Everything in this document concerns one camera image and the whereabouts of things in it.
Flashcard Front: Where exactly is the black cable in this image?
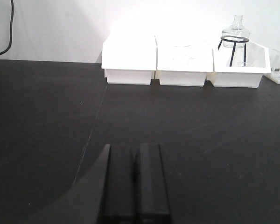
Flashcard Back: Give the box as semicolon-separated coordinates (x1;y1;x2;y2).
0;0;14;58

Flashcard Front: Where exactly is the left white plastic bin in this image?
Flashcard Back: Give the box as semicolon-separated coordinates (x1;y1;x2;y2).
101;33;157;85

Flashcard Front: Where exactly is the white plastic bin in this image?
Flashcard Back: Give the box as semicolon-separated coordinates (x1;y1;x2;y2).
101;33;157;85
156;35;214;87
207;41;271;88

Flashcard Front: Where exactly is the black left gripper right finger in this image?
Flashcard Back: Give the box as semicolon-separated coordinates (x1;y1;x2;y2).
135;143;171;224

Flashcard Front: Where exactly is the black wire tripod stand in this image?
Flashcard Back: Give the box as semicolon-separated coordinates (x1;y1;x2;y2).
217;35;249;67

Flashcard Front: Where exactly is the clear glass flask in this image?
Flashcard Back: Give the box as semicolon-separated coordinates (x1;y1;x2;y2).
222;15;250;41

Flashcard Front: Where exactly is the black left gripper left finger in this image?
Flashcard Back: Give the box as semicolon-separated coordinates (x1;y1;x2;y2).
98;144;135;224

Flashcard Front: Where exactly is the middle white plastic bin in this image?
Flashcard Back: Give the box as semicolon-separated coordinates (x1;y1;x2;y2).
156;35;214;87

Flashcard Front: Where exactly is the right white plastic bin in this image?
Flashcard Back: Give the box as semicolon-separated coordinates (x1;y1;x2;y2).
207;41;271;88

